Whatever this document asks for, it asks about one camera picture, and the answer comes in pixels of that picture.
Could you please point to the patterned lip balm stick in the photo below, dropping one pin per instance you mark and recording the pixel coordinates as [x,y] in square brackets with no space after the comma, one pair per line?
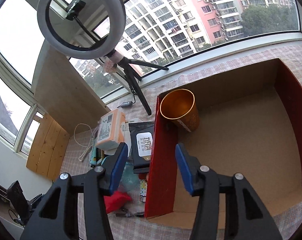
[142,190]

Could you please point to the black phone holder clamp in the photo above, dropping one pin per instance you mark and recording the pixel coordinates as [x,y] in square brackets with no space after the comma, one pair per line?
[74,10]

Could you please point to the pine wood board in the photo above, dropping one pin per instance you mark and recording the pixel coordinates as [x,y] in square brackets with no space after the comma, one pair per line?
[48,148]

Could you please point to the ring light inline remote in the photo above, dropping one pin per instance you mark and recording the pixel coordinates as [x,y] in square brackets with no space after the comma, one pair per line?
[126,104]

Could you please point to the black wet wipes pack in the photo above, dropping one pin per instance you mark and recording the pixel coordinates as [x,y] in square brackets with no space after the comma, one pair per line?
[141,134]

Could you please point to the red cardboard box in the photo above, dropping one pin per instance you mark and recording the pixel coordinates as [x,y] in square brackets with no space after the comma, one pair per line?
[251,123]

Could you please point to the large plywood board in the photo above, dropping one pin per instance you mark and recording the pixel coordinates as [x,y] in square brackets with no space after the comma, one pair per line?
[60,90]

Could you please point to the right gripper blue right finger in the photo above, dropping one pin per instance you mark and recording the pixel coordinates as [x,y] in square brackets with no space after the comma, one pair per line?
[188,166]

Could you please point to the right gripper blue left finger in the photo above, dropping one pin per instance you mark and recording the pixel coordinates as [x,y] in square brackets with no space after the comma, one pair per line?
[115,166]

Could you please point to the orange metallic cup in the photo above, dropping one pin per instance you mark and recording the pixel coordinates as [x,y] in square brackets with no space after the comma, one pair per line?
[179,107]

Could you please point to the black tripod stand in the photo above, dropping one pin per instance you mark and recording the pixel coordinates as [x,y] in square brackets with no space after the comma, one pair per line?
[131,76]

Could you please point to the red cloth pouch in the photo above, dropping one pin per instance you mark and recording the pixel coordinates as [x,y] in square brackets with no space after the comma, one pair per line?
[116,201]

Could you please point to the teal lidded bottle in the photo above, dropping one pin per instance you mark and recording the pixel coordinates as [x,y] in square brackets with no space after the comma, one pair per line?
[128,180]

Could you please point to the orange tissue pack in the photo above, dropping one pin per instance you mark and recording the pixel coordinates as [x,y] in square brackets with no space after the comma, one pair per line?
[111,130]

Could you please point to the light blue cream tube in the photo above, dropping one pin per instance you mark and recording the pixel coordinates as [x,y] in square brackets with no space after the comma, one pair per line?
[93,158]

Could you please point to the pink plaid tablecloth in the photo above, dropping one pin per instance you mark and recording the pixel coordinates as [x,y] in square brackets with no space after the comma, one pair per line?
[287,221]

